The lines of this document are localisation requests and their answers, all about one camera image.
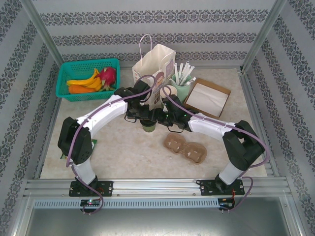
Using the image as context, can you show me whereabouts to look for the green paper coffee cup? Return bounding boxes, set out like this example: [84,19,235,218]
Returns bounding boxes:
[142,122,158,133]

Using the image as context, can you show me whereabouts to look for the brown pulp cup carrier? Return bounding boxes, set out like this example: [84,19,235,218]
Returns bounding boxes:
[163,133,207,165]

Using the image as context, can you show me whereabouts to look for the white cartoon print paper bag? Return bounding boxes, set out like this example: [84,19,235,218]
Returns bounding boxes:
[132,33,177,113]

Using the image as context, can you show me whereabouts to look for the mint green straw holder cup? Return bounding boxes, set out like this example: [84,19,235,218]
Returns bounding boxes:
[171,73,192,104]

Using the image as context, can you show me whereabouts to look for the white napkin stack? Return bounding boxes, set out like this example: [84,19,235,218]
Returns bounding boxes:
[186,83,228,117]

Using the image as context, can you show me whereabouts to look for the pink toy dragon fruit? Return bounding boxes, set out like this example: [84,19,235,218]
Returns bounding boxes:
[98,66,118,91]

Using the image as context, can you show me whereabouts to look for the brown cardboard napkin box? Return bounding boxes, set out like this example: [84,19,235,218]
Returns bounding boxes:
[183,78,232,119]

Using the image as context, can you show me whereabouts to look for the green yellow candy packet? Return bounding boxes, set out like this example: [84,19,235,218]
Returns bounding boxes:
[60,139,98,159]

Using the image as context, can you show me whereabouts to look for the yellow toy banana bunch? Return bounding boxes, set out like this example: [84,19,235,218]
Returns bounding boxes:
[65,68,102,92]

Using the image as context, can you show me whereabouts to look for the teal plastic basket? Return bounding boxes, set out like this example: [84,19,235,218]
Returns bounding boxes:
[56,58,121,103]

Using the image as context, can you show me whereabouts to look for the small left circuit board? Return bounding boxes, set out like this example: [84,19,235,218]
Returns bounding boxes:
[80,199,101,207]

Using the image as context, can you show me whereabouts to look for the aluminium mounting rail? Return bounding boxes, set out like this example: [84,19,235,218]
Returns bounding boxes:
[23,178,289,198]

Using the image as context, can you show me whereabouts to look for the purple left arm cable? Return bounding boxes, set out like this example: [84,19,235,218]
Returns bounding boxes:
[65,74,158,216]

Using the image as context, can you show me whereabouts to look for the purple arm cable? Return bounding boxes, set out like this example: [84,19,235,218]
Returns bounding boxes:
[65,74,158,216]
[161,85,269,212]

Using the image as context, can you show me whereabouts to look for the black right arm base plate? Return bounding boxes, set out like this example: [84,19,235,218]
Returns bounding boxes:
[198,179,246,197]

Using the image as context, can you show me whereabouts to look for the aluminium side rail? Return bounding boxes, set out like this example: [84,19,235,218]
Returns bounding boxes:
[238,68,281,178]

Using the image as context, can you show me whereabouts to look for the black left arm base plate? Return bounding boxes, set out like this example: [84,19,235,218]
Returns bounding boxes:
[68,180,114,197]

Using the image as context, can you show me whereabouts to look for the grey slotted cable duct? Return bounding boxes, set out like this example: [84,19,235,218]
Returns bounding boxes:
[32,198,220,209]

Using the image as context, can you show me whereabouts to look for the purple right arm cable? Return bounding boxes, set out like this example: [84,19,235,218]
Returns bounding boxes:
[161,85,269,212]

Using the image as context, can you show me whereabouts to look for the aluminium right frame post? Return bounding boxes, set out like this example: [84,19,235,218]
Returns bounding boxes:
[240,0,287,72]

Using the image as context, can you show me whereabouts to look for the aluminium frame post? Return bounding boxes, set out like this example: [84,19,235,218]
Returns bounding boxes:
[240,0,287,72]
[21,0,65,68]

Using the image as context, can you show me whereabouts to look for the aluminium left frame post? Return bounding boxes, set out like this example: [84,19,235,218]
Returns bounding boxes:
[21,0,65,68]

